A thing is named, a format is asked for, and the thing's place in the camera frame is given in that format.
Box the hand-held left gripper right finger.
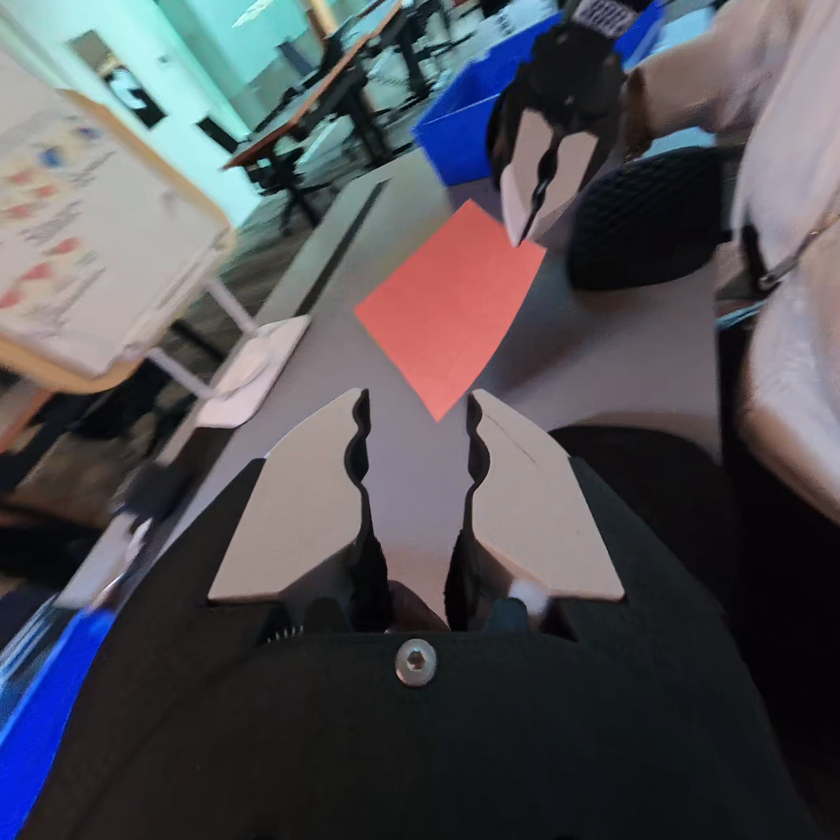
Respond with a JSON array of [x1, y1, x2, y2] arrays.
[[445, 388, 626, 632]]

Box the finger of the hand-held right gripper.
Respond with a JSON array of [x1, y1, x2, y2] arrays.
[[500, 110, 560, 248], [528, 131, 616, 238]]

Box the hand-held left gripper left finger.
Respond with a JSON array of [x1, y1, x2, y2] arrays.
[[208, 388, 395, 632]]

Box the red square paper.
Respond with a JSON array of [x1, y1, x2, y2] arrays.
[[354, 199, 547, 425]]

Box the person's right forearm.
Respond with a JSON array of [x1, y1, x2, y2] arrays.
[[622, 0, 829, 155]]

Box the blue plastic bin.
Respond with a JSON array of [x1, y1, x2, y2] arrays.
[[412, 0, 665, 189], [0, 604, 118, 840]]

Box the black mesh chair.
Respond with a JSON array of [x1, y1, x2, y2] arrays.
[[566, 147, 732, 294]]

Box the white stand base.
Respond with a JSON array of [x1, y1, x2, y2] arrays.
[[196, 314, 313, 431]]

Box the brown top desk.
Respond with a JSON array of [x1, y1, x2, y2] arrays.
[[222, 0, 406, 227]]

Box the person's torso in pale shirt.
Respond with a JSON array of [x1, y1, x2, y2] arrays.
[[722, 0, 840, 526]]

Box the white display board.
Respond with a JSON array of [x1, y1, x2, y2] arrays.
[[0, 46, 238, 396]]

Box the grey lanyard strap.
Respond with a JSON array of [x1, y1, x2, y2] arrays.
[[740, 209, 840, 296]]

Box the black wall sign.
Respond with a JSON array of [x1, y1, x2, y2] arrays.
[[104, 62, 169, 130]]

